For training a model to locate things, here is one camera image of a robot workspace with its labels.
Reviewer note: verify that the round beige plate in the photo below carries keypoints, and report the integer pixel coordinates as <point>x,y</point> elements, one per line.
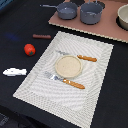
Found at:
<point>68,66</point>

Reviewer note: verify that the woven beige placemat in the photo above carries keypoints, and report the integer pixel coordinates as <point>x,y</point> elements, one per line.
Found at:
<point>72,99</point>

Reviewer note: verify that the grey cooking pot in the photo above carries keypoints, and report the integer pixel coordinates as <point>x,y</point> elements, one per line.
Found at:
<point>90,13</point>

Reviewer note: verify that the red toy tomato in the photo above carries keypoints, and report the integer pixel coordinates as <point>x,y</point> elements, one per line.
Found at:
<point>29,49</point>

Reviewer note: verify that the fork with wooden handle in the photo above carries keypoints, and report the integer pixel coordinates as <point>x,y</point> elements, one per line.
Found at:
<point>69,82</point>

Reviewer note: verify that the grey frying pan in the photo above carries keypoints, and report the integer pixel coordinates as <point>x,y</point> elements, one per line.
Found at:
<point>66,10</point>

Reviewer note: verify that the knife with wooden handle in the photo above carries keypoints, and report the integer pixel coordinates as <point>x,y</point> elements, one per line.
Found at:
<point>79,56</point>

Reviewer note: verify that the white toy fish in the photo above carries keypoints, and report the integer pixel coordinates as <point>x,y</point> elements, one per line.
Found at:
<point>14,72</point>

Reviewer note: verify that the beige bowl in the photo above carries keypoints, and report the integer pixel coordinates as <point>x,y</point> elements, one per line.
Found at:
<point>123,16</point>

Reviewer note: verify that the brown toy sausage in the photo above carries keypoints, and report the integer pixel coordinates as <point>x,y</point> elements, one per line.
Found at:
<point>41,36</point>

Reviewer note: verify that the brown wooden board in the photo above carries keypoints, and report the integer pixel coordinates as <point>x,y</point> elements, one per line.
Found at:
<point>106,27</point>

